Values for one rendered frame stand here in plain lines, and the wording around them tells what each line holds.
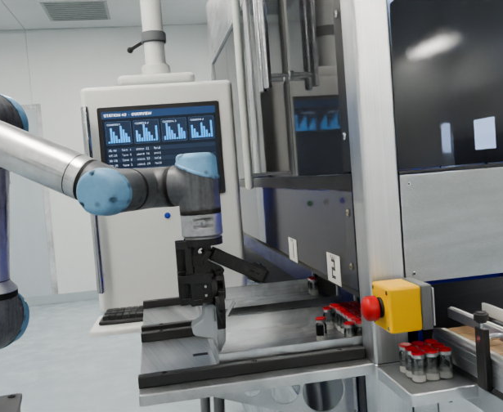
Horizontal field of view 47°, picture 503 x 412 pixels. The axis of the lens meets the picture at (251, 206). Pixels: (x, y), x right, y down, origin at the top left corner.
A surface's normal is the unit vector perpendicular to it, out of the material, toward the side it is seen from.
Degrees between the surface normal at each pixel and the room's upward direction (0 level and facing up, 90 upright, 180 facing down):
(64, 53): 90
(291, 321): 90
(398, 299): 90
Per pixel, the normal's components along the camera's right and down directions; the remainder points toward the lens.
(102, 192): -0.32, 0.07
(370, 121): 0.17, 0.04
